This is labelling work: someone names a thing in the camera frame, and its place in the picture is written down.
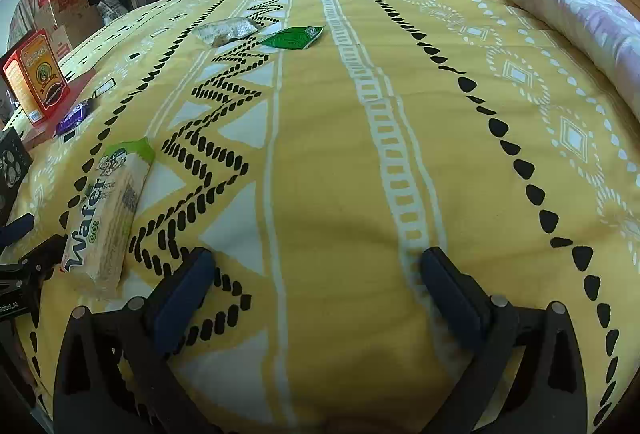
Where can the yellow patterned bedspread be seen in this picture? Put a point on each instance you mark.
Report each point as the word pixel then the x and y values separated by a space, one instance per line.
pixel 318 176

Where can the green white wafer packet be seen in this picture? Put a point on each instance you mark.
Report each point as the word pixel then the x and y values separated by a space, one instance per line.
pixel 97 243

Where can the pink flat box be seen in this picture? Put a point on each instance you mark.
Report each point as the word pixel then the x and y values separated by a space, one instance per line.
pixel 45 130

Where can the purple snack packet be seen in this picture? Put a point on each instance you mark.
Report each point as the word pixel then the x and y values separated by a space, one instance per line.
pixel 75 116

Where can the black patterned box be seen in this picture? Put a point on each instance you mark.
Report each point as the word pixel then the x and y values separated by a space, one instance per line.
pixel 14 166

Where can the red and orange tea box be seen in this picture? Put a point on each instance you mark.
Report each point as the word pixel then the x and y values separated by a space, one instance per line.
pixel 34 77

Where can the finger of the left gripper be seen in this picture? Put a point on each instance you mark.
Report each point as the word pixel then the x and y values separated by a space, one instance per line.
pixel 12 232

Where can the green small snack packet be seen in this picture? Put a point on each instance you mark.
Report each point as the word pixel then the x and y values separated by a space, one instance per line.
pixel 293 38

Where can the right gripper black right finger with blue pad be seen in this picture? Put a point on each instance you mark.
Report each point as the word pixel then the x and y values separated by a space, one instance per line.
pixel 486 326

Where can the clear nut packet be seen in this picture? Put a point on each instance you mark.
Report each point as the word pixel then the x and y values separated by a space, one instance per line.
pixel 220 33

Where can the lower cardboard box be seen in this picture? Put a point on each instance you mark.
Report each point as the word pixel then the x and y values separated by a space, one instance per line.
pixel 68 29

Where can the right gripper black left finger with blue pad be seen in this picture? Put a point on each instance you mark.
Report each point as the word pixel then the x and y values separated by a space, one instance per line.
pixel 152 328

